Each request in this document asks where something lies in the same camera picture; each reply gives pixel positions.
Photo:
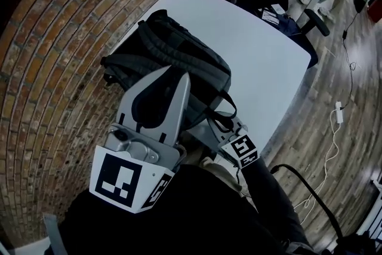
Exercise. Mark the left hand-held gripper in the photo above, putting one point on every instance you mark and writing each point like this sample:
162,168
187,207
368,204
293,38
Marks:
119,179

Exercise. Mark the white tag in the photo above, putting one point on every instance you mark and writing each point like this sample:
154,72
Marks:
268,16

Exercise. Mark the person's left forearm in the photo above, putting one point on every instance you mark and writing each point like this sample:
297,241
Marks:
104,218

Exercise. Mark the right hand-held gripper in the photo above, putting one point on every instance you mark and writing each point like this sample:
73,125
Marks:
241,150

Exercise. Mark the white power strip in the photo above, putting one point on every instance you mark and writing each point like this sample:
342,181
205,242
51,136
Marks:
339,113

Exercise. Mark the dark grey backpack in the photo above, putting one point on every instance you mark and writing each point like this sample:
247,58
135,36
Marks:
185,50

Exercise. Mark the person's right forearm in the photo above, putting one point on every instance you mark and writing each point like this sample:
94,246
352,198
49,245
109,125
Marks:
268,194

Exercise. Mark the white square table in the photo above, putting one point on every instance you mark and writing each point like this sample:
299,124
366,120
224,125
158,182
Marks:
253,53

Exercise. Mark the person's dark clothed torso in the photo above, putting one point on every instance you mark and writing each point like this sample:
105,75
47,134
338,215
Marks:
209,218

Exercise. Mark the red box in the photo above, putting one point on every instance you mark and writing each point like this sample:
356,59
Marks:
376,9

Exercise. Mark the dark blue bag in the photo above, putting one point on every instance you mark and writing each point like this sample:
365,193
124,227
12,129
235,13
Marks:
298,36

